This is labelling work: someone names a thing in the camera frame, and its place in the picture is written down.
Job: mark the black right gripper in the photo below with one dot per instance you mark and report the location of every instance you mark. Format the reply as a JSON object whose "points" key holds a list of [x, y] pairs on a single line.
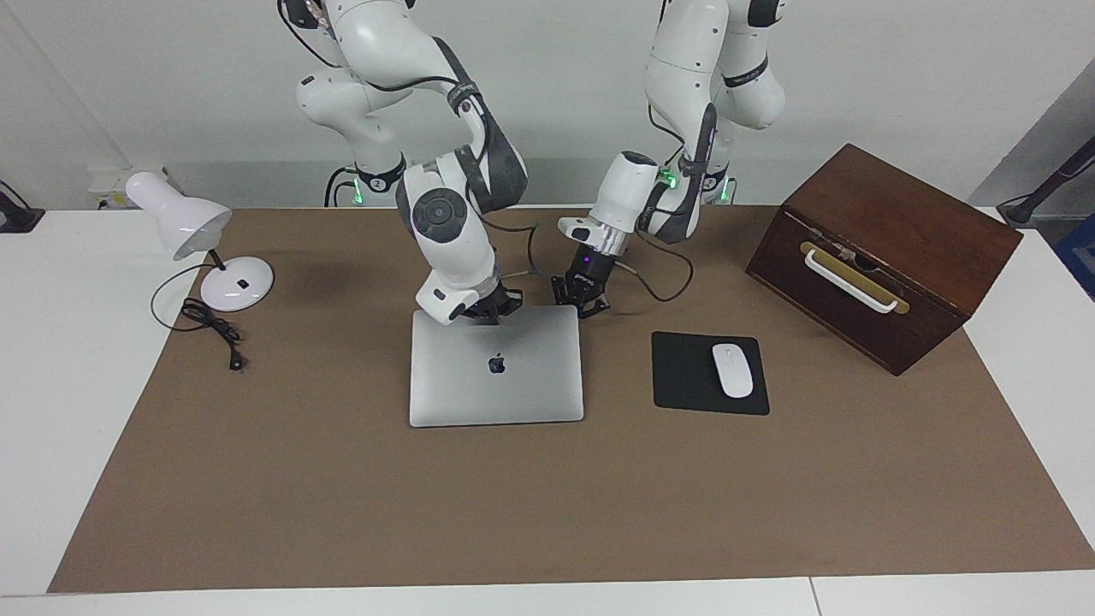
{"points": [[494, 303]]}

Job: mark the dark brown wooden box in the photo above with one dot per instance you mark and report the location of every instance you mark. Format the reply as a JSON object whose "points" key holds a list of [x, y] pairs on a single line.
{"points": [[924, 257]]}

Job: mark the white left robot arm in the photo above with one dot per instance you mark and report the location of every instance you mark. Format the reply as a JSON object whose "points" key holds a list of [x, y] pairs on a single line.
{"points": [[684, 68]]}

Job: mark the white computer mouse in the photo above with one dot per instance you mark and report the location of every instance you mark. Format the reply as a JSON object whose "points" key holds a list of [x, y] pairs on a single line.
{"points": [[733, 370]]}

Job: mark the black mouse pad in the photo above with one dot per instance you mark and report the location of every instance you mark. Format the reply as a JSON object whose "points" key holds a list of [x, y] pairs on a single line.
{"points": [[684, 376]]}

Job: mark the blue crate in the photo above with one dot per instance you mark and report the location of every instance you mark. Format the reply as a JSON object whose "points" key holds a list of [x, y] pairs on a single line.
{"points": [[1080, 257]]}

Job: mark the grey aluminium laptop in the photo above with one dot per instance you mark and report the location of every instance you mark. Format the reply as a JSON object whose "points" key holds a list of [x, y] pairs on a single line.
{"points": [[496, 376]]}

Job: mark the white desk lamp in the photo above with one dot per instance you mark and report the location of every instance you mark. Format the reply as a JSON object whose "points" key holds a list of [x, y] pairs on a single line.
{"points": [[184, 218]]}

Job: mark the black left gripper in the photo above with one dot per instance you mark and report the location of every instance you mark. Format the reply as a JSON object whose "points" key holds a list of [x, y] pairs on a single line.
{"points": [[586, 278]]}

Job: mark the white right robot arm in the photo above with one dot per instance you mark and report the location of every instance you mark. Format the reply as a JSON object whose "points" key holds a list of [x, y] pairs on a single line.
{"points": [[445, 222]]}

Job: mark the black clamp foot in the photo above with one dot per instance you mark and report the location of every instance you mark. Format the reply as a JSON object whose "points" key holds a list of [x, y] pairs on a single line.
{"points": [[17, 218]]}

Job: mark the brown table mat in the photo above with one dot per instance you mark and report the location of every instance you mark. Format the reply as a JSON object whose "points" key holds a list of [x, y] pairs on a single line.
{"points": [[547, 505]]}

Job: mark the black stand leg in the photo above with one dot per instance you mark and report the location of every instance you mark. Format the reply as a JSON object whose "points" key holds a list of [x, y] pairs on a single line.
{"points": [[1048, 190]]}

